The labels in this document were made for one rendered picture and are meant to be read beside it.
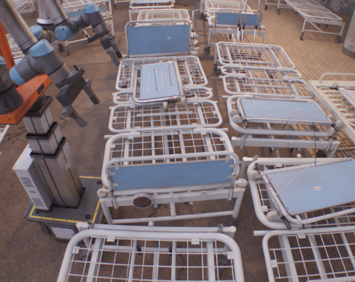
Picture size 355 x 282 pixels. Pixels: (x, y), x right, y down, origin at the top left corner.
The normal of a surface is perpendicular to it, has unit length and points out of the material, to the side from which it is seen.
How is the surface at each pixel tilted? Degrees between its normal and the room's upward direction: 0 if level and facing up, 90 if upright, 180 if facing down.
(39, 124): 90
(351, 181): 5
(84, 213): 0
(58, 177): 90
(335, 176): 5
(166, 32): 90
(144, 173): 90
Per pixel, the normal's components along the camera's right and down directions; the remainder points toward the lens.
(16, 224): 0.00, -0.76
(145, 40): 0.10, 0.65
